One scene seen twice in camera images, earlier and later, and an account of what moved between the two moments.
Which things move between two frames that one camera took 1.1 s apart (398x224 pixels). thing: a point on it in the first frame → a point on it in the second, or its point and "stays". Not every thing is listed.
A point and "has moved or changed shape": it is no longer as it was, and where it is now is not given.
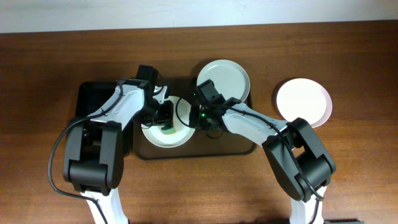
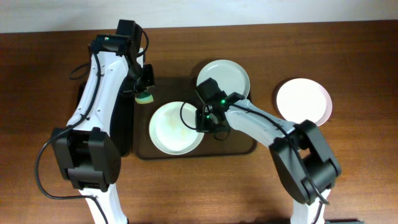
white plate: (182, 134) has moved or changed shape
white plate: (305, 98) stays
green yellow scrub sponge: (170, 131) has moved or changed shape
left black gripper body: (166, 115) → (147, 81)
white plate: (229, 78) stays
